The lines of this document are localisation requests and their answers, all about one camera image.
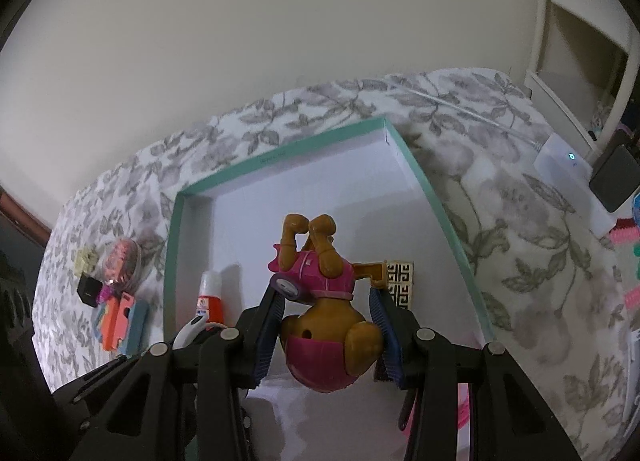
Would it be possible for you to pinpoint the dark power bank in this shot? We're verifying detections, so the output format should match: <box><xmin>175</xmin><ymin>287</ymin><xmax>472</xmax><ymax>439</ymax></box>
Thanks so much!
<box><xmin>588</xmin><ymin>143</ymin><xmax>640</xmax><ymax>215</ymax></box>

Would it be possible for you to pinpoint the pink round case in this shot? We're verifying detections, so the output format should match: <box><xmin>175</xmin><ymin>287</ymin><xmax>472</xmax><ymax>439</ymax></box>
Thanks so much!
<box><xmin>99</xmin><ymin>237</ymin><xmax>144</xmax><ymax>293</ymax></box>

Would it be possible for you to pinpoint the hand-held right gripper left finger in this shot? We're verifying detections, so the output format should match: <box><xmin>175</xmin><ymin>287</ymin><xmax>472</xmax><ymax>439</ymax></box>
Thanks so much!
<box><xmin>70</xmin><ymin>286</ymin><xmax>286</xmax><ymax>461</ymax></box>

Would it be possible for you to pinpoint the pink zigzag strip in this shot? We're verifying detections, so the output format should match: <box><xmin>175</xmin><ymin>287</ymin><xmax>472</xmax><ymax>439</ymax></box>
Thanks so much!
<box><xmin>612</xmin><ymin>218</ymin><xmax>640</xmax><ymax>248</ymax></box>

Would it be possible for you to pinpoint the small black cube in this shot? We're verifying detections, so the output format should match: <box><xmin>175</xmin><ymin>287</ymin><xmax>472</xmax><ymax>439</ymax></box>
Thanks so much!
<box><xmin>77</xmin><ymin>274</ymin><xmax>104</xmax><ymax>310</ymax></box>

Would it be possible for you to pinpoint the brown wooden bed frame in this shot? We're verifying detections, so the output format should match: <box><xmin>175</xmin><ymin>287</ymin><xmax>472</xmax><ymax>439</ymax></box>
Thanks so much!
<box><xmin>0</xmin><ymin>183</ymin><xmax>54</xmax><ymax>248</ymax></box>

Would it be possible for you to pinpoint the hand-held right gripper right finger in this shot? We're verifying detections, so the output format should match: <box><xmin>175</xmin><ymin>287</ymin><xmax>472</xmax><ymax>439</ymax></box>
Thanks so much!
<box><xmin>367</xmin><ymin>286</ymin><xmax>583</xmax><ymax>461</ymax></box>

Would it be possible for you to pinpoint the white watch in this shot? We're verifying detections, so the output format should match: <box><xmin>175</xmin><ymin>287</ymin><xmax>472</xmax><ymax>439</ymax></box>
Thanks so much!
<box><xmin>172</xmin><ymin>315</ymin><xmax>224</xmax><ymax>348</ymax></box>

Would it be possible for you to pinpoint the white cable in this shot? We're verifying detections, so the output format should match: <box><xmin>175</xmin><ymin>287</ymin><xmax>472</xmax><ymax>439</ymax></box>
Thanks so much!
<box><xmin>384</xmin><ymin>80</ymin><xmax>543</xmax><ymax>148</ymax></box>

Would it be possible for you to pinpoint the coral plastic toy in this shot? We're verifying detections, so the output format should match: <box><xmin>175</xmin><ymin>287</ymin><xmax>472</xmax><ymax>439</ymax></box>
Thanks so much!
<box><xmin>97</xmin><ymin>293</ymin><xmax>137</xmax><ymax>353</ymax></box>

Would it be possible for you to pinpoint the white rectangular device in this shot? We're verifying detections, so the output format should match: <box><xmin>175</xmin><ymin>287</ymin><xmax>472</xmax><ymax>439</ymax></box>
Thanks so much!
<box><xmin>532</xmin><ymin>133</ymin><xmax>614</xmax><ymax>238</ymax></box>

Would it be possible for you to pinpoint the pink brown dog toy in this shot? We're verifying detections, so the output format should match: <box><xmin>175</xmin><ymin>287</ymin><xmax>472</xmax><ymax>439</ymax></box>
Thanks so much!
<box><xmin>269</xmin><ymin>213</ymin><xmax>389</xmax><ymax>395</ymax></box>

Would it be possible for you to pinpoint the orange glue bottle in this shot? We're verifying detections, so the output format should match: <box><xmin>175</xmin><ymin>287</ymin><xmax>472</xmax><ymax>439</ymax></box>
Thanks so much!
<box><xmin>196</xmin><ymin>270</ymin><xmax>226</xmax><ymax>330</ymax></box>

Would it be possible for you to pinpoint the teal shallow box tray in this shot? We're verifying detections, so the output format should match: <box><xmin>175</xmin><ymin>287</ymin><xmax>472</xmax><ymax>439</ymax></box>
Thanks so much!
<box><xmin>162</xmin><ymin>114</ymin><xmax>497</xmax><ymax>461</ymax></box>

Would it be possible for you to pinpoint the white shelf unit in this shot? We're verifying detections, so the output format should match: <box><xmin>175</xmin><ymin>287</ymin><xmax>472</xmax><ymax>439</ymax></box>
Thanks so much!
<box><xmin>524</xmin><ymin>0</ymin><xmax>640</xmax><ymax>168</ymax></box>

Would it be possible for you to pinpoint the black gold patterned block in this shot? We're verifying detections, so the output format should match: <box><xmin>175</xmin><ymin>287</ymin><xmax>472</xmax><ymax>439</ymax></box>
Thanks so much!
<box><xmin>384</xmin><ymin>260</ymin><xmax>416</xmax><ymax>313</ymax></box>

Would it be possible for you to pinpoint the pale yellow hair clip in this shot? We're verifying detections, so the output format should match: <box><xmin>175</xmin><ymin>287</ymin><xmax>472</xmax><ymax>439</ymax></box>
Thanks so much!
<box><xmin>74</xmin><ymin>248</ymin><xmax>99</xmax><ymax>277</ymax></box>

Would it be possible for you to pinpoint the pink wristband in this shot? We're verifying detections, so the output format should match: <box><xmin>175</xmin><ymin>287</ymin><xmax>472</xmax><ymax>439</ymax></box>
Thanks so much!
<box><xmin>399</xmin><ymin>382</ymin><xmax>474</xmax><ymax>444</ymax></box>

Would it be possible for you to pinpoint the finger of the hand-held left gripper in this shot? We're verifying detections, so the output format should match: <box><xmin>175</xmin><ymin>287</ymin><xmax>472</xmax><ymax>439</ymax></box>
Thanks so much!
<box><xmin>50</xmin><ymin>355</ymin><xmax>128</xmax><ymax>461</ymax></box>

